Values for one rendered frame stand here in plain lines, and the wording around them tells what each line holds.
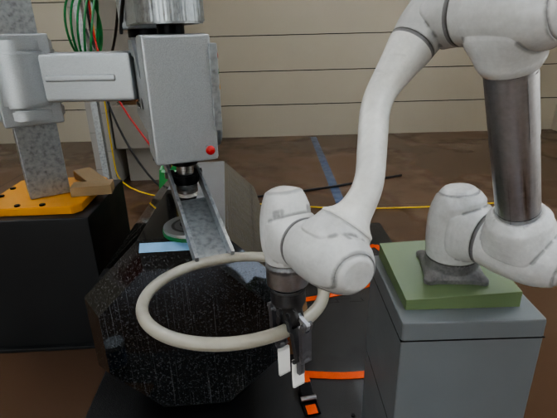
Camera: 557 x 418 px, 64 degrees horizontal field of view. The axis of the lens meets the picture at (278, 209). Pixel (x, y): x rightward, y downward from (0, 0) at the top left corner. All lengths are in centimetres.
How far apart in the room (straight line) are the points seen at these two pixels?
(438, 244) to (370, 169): 61
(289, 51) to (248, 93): 87
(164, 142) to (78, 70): 87
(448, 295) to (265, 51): 592
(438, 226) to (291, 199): 60
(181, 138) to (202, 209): 26
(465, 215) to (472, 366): 44
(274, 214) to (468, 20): 50
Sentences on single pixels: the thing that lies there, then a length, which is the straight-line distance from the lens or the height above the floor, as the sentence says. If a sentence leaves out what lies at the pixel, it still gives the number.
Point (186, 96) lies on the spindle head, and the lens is 154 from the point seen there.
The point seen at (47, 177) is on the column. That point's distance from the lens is 254.
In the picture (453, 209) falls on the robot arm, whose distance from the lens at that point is 130.
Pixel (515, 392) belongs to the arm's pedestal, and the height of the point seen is 54.
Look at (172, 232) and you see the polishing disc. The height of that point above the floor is 85.
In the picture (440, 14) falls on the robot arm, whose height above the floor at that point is 157.
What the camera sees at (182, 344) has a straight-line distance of 99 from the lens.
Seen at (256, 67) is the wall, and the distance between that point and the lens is 696.
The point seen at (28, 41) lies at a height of 152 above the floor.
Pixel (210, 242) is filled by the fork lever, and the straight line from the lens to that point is 145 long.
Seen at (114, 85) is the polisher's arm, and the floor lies 133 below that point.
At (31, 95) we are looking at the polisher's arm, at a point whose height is 129.
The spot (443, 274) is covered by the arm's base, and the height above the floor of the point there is 87.
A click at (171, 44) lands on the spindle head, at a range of 153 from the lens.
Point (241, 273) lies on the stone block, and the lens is 172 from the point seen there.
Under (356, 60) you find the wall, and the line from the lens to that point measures 708.
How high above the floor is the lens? 154
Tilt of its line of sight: 22 degrees down
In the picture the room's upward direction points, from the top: 1 degrees counter-clockwise
